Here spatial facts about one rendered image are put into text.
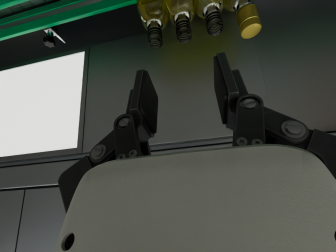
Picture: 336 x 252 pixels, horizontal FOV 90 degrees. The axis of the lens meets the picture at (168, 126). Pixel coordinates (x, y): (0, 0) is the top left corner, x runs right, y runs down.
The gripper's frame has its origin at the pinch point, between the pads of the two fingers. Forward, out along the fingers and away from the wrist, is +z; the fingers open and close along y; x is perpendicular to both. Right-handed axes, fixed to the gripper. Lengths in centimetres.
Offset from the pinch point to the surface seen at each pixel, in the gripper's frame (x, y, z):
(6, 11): 0, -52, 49
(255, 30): -8.9, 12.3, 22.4
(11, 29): -3, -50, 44
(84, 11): -4.3, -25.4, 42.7
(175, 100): -21.7, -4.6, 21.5
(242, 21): -7.5, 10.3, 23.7
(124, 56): -15.9, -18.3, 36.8
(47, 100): -19, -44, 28
